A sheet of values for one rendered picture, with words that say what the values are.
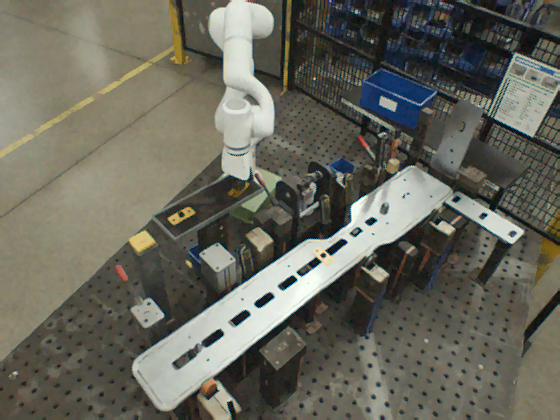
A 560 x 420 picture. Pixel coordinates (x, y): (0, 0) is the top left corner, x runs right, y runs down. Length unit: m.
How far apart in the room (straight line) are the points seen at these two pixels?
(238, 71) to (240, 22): 0.16
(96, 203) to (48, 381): 1.75
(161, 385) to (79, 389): 0.46
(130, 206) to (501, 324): 2.35
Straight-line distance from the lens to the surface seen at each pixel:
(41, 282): 3.02
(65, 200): 3.46
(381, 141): 1.82
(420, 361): 1.82
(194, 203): 1.55
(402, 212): 1.83
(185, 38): 4.72
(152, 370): 1.41
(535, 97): 2.11
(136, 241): 1.47
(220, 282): 1.48
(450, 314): 1.97
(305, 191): 1.60
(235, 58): 1.46
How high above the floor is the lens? 2.25
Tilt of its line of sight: 45 degrees down
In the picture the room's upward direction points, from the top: 3 degrees clockwise
